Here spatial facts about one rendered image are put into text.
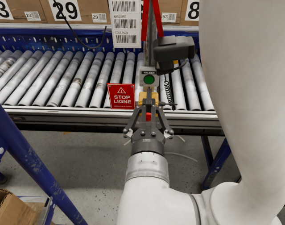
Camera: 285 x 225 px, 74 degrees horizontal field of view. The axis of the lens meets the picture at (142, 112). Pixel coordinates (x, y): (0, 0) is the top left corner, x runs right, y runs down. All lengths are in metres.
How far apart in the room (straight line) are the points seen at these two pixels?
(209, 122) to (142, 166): 0.54
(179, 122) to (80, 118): 0.43
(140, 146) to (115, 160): 1.14
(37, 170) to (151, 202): 0.19
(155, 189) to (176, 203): 0.04
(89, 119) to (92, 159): 0.76
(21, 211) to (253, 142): 0.36
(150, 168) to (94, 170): 1.18
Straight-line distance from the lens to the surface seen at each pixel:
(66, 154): 1.68
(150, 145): 0.41
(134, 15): 0.58
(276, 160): 0.22
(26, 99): 1.02
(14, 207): 0.38
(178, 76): 1.03
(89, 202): 1.44
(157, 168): 0.38
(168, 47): 0.55
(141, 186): 0.36
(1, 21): 1.52
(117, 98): 0.73
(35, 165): 0.36
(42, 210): 0.44
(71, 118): 0.89
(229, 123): 0.18
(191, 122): 0.85
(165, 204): 0.35
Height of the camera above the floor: 1.32
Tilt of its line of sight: 46 degrees down
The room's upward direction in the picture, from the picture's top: straight up
